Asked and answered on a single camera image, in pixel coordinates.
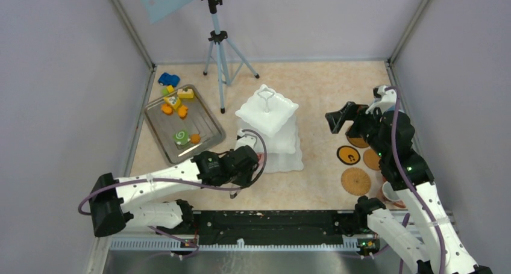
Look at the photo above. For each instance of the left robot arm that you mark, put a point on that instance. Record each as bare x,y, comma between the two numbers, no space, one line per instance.
130,202

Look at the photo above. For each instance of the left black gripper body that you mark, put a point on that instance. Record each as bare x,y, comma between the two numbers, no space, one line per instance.
240,178

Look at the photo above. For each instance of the yellow white cake toy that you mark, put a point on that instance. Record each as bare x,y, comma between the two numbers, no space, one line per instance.
186,93

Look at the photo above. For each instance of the orange pastry toy left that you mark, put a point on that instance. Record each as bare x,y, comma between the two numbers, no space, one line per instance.
167,109

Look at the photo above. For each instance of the metal baking tray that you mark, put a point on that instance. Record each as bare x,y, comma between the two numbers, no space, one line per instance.
200,120

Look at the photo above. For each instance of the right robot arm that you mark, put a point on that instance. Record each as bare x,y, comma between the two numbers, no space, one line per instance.
439,249

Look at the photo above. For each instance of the plain brown round coaster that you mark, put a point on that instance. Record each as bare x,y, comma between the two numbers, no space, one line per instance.
371,159

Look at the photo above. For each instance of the green swirl roll cake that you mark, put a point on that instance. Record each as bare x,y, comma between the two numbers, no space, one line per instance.
181,138

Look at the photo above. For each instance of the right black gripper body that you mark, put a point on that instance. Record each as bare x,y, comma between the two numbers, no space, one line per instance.
366,126

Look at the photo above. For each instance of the white three-tier serving stand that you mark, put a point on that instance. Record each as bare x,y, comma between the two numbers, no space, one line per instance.
273,116

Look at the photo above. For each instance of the white mug red handle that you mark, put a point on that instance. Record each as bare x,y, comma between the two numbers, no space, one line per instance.
387,195

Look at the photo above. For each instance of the black orange round coaster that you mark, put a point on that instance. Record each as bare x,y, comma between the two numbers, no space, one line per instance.
348,155

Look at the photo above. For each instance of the green yellow block toy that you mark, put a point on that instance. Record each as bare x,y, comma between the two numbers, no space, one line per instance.
167,90

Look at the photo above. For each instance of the dark wooden round saucer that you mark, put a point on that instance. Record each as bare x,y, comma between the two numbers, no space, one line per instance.
357,142

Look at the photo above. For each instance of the orange round pastry toy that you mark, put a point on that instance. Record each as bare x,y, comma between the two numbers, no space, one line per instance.
195,139

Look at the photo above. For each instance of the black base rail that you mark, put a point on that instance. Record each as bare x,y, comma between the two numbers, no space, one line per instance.
277,229

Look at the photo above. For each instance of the light blue tripod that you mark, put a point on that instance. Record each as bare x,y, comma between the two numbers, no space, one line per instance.
217,52

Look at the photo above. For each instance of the yellow cake slice toy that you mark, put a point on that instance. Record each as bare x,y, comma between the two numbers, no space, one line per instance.
173,101

